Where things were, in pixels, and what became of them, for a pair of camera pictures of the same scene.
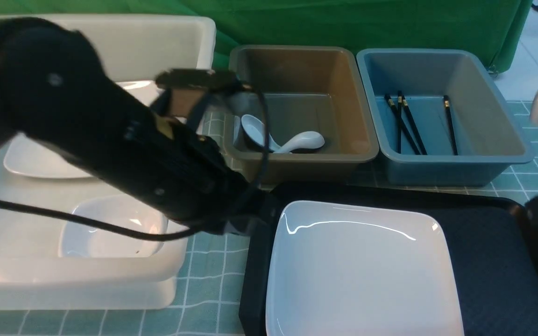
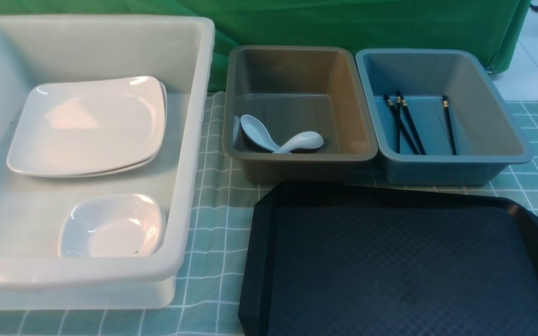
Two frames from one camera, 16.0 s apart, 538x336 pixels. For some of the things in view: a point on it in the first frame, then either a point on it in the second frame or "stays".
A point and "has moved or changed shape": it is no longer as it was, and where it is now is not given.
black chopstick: x=448 y=108 stays
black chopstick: x=399 y=119 stays
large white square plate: x=339 y=269 has moved or changed shape
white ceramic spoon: x=307 y=139 stays
